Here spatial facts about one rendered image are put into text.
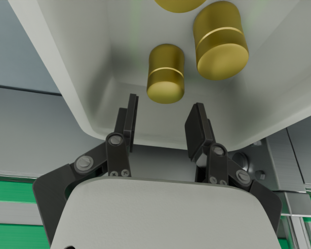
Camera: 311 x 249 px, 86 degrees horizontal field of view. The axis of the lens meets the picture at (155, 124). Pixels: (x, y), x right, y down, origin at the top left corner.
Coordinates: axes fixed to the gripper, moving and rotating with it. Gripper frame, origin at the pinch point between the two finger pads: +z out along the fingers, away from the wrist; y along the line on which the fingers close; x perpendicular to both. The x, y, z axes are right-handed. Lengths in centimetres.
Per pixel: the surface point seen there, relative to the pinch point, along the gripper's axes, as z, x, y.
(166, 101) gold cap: 3.2, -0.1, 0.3
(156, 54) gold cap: 6.0, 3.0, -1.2
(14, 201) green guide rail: -2.6, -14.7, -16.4
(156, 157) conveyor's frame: 3.7, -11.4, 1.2
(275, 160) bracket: -0.4, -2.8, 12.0
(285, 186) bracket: -2.8, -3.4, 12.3
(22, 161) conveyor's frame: 1.4, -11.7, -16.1
